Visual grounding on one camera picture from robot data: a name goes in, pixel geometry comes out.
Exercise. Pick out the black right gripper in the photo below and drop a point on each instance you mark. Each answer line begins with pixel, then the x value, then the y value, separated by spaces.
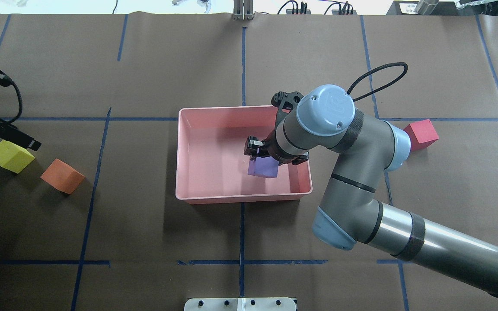
pixel 270 149

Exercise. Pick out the purple foam block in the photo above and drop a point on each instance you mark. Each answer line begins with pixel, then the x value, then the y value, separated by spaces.
pixel 266 167

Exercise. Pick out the orange foam block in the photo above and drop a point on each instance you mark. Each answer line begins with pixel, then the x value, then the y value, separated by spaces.
pixel 62 177

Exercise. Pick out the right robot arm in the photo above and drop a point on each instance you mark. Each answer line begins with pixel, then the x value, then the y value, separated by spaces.
pixel 349 212

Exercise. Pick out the pink plastic bin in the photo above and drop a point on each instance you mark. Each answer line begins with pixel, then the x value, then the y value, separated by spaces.
pixel 211 165

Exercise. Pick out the yellow foam block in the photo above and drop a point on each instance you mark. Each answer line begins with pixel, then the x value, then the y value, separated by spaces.
pixel 13 157

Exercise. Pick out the red foam block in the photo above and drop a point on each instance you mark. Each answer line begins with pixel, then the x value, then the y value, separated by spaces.
pixel 421 134

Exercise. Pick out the metal cup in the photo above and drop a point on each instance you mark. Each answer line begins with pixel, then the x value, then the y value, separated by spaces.
pixel 425 7

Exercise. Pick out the aluminium frame post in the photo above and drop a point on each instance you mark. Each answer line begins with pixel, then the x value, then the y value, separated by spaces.
pixel 243 10

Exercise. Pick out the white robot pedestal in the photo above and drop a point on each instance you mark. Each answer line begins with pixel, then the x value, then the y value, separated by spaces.
pixel 242 304

